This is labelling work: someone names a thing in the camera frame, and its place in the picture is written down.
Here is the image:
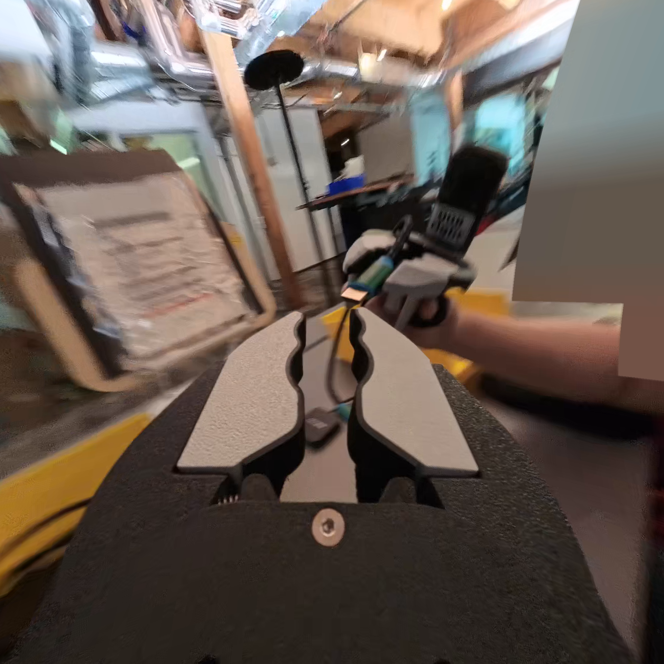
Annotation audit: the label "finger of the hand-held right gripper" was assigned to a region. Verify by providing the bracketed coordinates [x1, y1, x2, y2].
[381, 253, 476, 308]
[341, 230, 403, 281]

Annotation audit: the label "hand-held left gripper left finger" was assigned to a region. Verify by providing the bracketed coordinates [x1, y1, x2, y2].
[176, 311, 307, 475]

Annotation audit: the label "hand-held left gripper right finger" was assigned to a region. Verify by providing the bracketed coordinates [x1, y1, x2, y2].
[349, 308, 480, 478]

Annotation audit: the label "braided hdmi cable green plugs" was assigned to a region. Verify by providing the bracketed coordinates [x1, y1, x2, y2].
[326, 215, 416, 422]

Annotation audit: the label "yellow plastic bin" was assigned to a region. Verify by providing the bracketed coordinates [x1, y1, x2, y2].
[322, 288, 511, 396]
[0, 412, 152, 597]

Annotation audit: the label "small black hdmi adapter box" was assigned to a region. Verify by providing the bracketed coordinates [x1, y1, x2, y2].
[303, 407, 341, 448]

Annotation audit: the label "person's right forearm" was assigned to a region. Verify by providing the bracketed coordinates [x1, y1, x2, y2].
[451, 306, 664, 416]

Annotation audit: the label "person's right hand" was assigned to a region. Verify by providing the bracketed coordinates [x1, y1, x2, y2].
[368, 298, 463, 351]

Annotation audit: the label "wooden side table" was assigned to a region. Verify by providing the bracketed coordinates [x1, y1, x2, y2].
[296, 175, 417, 260]

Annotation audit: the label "wooden beam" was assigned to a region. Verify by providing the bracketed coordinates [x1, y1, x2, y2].
[200, 28, 308, 310]

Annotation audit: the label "laminated instruction sheet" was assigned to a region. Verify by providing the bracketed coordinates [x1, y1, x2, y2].
[16, 174, 251, 360]

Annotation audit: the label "black round-base pole stand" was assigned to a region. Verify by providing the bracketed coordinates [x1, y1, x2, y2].
[244, 49, 339, 307]

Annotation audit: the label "silver ventilation ducts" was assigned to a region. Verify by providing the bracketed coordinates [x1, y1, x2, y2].
[26, 0, 325, 107]

